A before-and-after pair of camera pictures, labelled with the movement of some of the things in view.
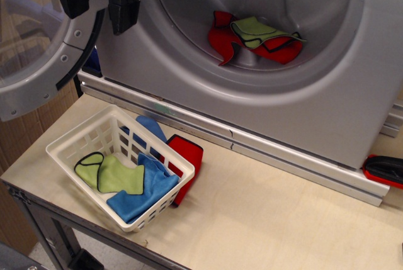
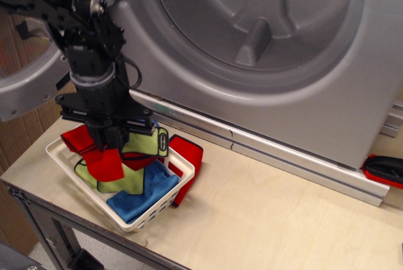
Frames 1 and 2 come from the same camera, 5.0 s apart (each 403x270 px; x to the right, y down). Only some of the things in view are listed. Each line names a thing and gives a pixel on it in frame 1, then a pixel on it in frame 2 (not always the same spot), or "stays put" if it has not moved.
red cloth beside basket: (192, 153) stays put
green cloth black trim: (253, 32) to (156, 144)
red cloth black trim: (224, 41) to (105, 164)
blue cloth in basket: (157, 184) stays put
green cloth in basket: (110, 174) stays put
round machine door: (42, 49) stays put
